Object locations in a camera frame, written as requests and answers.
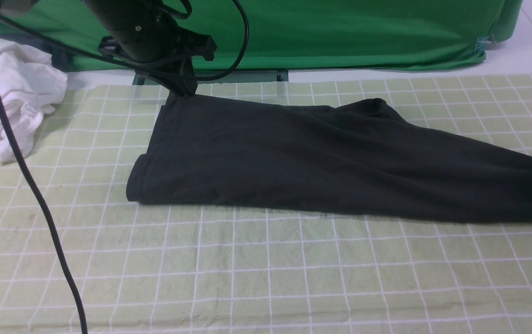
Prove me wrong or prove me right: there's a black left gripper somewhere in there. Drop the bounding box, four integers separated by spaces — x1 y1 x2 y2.
83 0 217 96

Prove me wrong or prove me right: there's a dark gray long-sleeve shirt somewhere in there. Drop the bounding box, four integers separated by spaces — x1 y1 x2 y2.
126 95 532 223

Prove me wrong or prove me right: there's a dark garment behind white shirt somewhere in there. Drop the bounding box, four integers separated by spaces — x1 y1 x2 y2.
0 33 73 72

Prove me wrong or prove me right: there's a crumpled white shirt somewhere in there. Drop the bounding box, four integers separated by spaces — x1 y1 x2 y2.
0 39 67 163

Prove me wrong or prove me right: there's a green backdrop cloth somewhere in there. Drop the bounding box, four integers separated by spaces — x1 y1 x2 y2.
11 0 522 71

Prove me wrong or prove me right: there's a teal binder clip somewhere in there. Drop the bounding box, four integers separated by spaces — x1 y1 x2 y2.
474 35 498 54

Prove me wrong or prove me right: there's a green checkered table mat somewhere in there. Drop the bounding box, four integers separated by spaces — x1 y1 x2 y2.
0 74 532 334

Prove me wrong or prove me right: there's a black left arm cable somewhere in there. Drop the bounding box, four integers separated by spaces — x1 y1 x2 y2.
0 0 250 334

